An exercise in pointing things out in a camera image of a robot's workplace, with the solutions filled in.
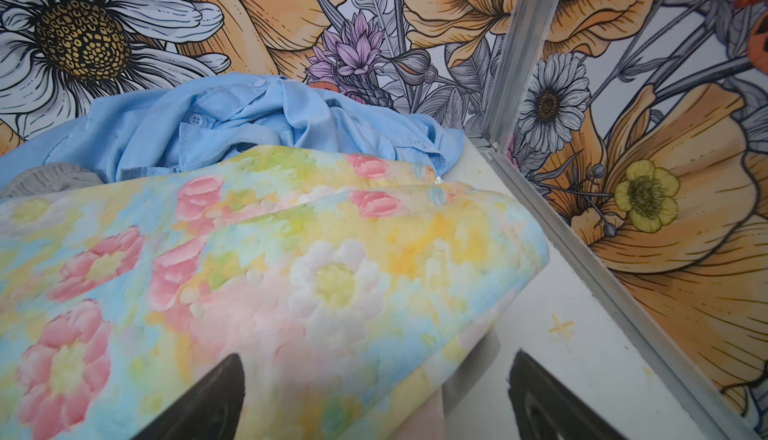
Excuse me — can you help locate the grey knitted cloth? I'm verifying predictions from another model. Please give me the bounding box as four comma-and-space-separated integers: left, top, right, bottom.
1, 162, 103, 199

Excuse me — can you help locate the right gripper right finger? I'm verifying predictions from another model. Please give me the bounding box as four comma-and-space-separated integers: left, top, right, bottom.
508, 350, 625, 440

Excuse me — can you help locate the light blue button shirt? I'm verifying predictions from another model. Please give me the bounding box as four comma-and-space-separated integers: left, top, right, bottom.
1, 74, 464, 185

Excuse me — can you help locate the pastel floral cloth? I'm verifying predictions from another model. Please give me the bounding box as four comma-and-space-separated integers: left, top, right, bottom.
1, 145, 549, 439

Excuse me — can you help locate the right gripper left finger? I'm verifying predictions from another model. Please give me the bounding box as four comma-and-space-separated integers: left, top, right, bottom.
134, 353, 245, 440

